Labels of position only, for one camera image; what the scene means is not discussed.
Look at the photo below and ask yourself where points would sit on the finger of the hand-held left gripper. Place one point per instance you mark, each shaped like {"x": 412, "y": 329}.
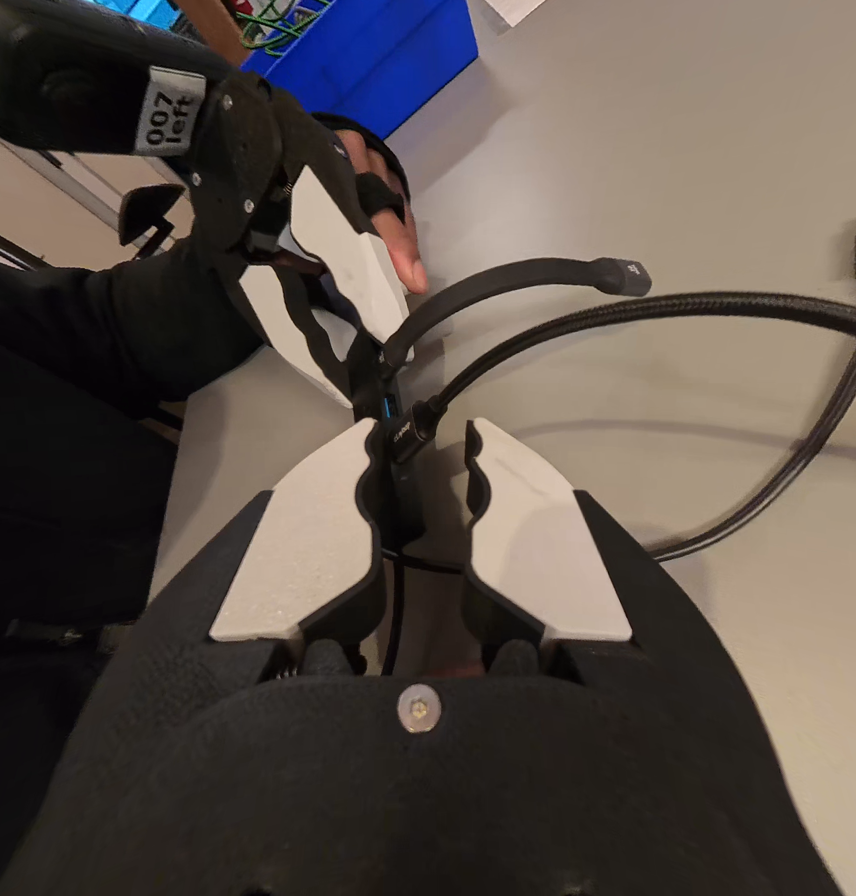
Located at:
{"x": 274, "y": 315}
{"x": 358, "y": 273}

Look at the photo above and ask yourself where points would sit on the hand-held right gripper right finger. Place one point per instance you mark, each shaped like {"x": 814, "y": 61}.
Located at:
{"x": 547, "y": 560}

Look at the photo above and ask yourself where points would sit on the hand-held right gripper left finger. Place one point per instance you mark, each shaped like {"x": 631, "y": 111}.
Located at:
{"x": 302, "y": 560}

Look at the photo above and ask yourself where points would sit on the slim black USB hub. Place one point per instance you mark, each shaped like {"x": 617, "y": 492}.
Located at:
{"x": 372, "y": 381}

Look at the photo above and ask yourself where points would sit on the blue bin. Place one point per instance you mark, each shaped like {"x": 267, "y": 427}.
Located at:
{"x": 372, "y": 56}

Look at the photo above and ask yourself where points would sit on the person's left forearm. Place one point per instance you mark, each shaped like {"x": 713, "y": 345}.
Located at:
{"x": 120, "y": 315}

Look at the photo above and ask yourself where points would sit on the person's left hand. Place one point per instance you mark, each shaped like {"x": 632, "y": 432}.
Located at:
{"x": 400, "y": 245}

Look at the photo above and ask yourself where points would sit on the black office chair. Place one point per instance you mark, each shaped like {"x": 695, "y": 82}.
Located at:
{"x": 148, "y": 210}

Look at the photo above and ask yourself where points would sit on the wooden column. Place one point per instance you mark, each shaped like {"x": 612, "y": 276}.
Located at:
{"x": 211, "y": 28}

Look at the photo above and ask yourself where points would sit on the person's torso black jacket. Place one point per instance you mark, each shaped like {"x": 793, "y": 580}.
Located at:
{"x": 50, "y": 525}

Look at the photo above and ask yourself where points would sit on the paper sheet red label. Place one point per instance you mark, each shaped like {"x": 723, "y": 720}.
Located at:
{"x": 512, "y": 10}

